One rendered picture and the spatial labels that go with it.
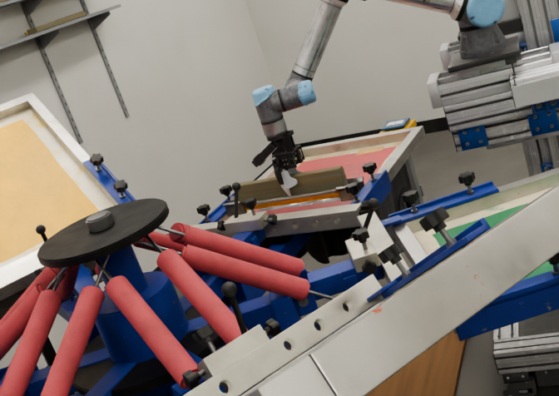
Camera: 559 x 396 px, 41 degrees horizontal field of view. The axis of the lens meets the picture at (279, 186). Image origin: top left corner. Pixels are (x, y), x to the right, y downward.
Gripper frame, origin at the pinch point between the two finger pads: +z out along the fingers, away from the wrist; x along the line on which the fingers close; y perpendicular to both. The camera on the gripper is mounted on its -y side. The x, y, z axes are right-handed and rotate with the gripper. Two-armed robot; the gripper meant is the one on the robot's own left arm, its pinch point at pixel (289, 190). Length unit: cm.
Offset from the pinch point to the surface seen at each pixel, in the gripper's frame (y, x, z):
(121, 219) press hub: 3, -81, -29
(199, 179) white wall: -200, 220, 61
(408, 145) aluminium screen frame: 29.0, 39.9, 4.5
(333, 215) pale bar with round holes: 26.6, -26.6, -0.3
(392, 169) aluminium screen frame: 29.0, 18.9, 5.1
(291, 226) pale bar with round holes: 12.2, -26.6, 1.6
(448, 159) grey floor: -41, 296, 103
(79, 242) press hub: -1, -92, -29
